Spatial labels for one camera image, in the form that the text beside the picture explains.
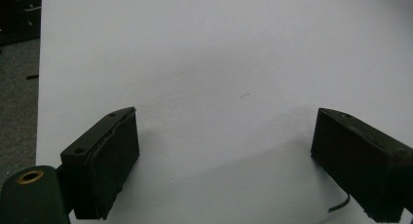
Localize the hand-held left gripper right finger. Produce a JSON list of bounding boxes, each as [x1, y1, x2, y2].
[[310, 107, 413, 224]]

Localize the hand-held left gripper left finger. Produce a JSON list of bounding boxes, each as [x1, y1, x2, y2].
[[59, 106, 141, 221]]

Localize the thin dark cable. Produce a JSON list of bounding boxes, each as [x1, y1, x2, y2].
[[327, 193, 352, 214]]

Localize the dark furniture with metal handles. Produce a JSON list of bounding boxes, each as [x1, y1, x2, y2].
[[0, 0, 43, 46]]

